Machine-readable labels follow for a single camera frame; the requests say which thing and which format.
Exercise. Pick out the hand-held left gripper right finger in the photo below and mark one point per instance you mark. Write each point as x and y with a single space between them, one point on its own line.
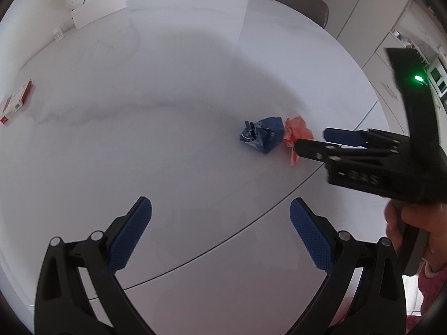
310 237

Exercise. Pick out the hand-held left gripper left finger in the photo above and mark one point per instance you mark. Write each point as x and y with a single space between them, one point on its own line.
129 237

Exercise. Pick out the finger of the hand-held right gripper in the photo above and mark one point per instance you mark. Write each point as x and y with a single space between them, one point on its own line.
314 150
340 135

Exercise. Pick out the pink paper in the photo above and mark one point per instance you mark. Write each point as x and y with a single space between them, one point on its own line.
297 132

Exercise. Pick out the person's right forearm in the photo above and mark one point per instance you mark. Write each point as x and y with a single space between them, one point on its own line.
433 286

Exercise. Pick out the person's right hand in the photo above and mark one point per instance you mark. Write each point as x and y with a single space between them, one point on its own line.
436 223

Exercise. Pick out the blue crumpled wrapper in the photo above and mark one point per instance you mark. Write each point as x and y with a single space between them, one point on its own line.
265 134

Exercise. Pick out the white cabinet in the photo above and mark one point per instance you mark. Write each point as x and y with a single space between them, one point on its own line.
380 24

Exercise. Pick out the red and white box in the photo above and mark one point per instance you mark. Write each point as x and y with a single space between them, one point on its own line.
15 103

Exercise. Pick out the white paper card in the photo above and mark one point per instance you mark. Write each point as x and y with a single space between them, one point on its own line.
99 10

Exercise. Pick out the white wall socket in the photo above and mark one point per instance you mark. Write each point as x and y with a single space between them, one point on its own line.
58 35

